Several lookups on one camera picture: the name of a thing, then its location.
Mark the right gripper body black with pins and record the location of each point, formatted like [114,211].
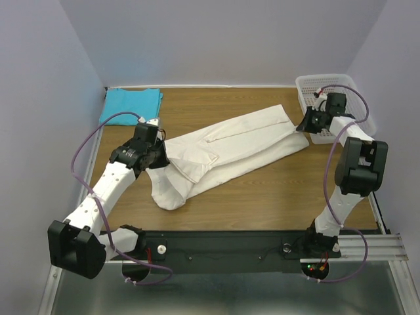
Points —
[312,122]

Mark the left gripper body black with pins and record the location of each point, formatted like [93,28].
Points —
[158,155]

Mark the white t shirt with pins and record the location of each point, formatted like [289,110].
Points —
[211,156]

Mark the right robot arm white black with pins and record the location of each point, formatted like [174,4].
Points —
[358,173]

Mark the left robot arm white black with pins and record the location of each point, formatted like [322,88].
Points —
[76,244]

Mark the folded blue t shirt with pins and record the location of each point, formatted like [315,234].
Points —
[144,103]

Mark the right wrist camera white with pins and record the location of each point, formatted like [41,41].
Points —
[320,97]

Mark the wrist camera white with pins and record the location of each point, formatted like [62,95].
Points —
[320,97]
[150,125]

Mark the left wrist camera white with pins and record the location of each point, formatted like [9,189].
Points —
[150,125]

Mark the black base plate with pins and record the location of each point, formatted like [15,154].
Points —
[228,252]

